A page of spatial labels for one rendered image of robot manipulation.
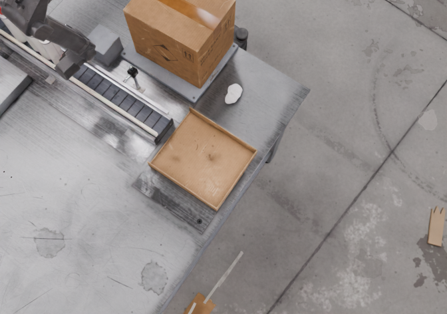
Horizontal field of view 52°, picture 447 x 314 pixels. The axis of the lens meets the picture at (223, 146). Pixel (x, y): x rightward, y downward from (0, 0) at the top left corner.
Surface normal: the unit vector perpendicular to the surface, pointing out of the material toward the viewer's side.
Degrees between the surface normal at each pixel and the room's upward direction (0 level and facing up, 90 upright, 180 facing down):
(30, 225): 0
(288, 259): 0
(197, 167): 0
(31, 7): 45
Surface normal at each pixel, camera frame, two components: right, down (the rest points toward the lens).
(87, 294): 0.01, -0.33
